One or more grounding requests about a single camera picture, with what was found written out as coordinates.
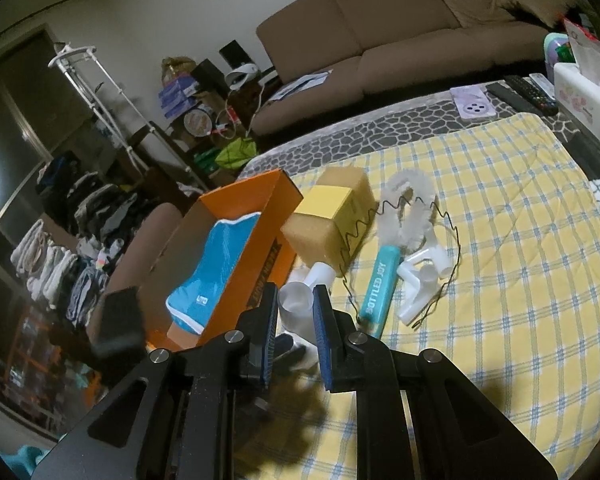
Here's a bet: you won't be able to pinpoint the white remote control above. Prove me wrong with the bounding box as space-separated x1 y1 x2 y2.
530 74 556 98

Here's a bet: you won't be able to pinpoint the teal handled white bottle brush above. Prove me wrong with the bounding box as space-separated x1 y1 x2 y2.
358 170 433 339

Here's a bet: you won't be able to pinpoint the black wavy wire headband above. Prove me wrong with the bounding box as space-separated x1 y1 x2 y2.
336 197 461 331

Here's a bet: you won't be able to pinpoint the brown sofa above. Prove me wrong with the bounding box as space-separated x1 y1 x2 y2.
250 0 581 136

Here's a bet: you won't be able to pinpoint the blue fabric pouch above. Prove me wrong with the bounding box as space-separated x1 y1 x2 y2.
165 212 261 336

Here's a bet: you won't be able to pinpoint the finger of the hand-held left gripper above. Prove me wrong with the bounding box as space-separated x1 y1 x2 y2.
91 286 147 361

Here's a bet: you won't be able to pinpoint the round tin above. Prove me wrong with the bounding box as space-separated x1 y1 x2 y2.
182 107 213 138

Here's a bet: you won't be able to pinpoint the grey pebble pattern table mat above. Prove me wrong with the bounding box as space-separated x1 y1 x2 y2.
237 80 581 181

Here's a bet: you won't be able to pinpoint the yellow plaid cloth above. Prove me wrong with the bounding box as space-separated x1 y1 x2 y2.
230 112 600 480

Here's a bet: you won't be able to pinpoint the green and purple container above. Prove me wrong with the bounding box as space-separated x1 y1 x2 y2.
545 32 578 68

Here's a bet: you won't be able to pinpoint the white drying rack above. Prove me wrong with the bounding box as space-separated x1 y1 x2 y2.
47 44 153 176

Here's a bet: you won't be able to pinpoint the white headset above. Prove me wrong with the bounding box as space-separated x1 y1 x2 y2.
225 62 258 86

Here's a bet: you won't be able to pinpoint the black curtain rod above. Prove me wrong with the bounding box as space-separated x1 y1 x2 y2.
0 0 103 51

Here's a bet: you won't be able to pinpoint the red and white packet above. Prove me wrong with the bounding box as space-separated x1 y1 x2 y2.
562 17 600 93

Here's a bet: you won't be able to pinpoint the stack of blue boxes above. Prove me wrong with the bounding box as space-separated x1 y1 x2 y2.
157 72 198 121

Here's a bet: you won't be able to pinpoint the green bag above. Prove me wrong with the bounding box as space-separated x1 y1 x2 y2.
215 137 258 171

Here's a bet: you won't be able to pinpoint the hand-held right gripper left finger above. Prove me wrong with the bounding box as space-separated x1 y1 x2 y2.
37 287 281 480

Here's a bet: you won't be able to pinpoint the black box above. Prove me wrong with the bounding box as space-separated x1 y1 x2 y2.
219 40 253 73

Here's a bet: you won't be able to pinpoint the white tissue box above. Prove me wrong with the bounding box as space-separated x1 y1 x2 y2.
552 62 600 143

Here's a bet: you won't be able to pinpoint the orange cardboard box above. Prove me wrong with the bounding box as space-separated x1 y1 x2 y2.
147 169 305 353

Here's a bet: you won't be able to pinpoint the papers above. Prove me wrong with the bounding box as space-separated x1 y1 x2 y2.
270 72 333 101

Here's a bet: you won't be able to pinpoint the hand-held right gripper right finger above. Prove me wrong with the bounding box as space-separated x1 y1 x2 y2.
311 284 561 480

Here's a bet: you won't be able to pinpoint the white plastic pipe fittings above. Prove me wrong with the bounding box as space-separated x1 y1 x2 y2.
397 266 443 326

